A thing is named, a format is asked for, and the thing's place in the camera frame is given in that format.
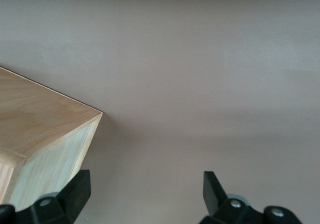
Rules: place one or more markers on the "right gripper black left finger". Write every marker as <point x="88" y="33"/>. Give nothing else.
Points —
<point x="62" y="204"/>

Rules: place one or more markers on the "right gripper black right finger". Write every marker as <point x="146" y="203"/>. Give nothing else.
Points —
<point x="225" y="209"/>

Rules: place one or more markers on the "oak wood drawer cabinet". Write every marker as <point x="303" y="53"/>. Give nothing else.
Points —
<point x="37" y="121"/>

